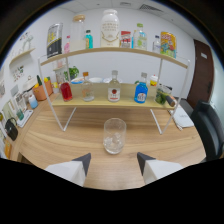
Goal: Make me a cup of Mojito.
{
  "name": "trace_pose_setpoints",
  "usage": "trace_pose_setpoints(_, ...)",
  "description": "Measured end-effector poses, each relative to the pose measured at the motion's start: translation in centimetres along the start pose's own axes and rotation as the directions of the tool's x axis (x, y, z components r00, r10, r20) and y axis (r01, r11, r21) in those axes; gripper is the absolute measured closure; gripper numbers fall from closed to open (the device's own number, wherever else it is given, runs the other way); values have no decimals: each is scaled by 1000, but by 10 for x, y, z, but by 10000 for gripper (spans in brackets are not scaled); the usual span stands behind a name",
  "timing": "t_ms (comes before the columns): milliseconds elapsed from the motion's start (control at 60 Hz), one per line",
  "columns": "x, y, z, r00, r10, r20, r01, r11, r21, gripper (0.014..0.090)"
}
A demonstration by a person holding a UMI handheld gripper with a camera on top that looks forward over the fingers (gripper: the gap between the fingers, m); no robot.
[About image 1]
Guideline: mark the teal small bottle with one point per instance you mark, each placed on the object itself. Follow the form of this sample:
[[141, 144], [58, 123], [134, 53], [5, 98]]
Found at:
[[88, 40]]

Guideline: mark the orange pot with utensils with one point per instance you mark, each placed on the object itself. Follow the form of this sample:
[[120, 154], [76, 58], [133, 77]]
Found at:
[[42, 90]]

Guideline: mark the small clear bottle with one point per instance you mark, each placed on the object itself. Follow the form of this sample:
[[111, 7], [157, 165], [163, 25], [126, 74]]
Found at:
[[156, 45]]

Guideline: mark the green potted plant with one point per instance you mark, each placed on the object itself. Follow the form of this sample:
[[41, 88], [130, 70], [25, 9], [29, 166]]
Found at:
[[73, 72]]

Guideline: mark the white bowl blue rim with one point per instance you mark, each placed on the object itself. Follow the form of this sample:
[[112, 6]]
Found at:
[[77, 80]]

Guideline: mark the red white small carton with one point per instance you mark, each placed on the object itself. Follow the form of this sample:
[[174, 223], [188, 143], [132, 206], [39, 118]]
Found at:
[[125, 40]]

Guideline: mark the brown door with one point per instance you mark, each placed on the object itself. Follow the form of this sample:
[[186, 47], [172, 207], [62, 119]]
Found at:
[[200, 75]]

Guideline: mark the glass jar with cork lid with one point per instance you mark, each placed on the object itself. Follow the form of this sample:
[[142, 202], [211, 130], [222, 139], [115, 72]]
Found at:
[[77, 33]]

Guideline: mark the clear glass with ice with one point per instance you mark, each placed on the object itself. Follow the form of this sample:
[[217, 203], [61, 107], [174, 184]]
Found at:
[[114, 136]]

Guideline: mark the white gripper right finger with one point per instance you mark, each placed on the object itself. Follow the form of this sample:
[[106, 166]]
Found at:
[[155, 168]]

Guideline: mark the clear rum bottle red label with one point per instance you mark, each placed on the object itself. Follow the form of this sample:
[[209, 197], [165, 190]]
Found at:
[[114, 88]]

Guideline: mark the red liquid bottle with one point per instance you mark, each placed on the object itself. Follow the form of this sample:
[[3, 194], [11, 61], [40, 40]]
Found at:
[[66, 90]]

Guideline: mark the blue liquid bottle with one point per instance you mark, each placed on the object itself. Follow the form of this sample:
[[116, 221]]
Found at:
[[141, 90]]

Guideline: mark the yellow cartoon drink can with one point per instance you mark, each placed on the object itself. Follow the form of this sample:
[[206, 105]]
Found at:
[[168, 45]]

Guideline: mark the white wooden two-tier rack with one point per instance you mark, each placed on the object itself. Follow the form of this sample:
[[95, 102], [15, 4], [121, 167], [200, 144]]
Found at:
[[113, 100]]

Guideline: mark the white yellow paper cup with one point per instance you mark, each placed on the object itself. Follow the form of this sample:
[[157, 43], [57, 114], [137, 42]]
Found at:
[[153, 80]]

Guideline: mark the pink small bottle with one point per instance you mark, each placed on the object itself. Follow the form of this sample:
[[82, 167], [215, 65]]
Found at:
[[67, 45]]

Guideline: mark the clear bottle orange cap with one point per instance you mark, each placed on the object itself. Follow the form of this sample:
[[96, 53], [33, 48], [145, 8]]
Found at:
[[87, 90]]

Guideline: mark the black chair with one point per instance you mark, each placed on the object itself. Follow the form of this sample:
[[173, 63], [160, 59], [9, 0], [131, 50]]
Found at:
[[208, 128]]

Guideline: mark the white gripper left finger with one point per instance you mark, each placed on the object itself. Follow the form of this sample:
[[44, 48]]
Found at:
[[75, 170]]

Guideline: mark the large white milk bottle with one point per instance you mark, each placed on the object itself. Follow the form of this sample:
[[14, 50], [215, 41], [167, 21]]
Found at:
[[109, 29]]

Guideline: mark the white notebook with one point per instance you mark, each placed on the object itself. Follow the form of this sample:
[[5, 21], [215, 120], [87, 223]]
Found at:
[[181, 117]]

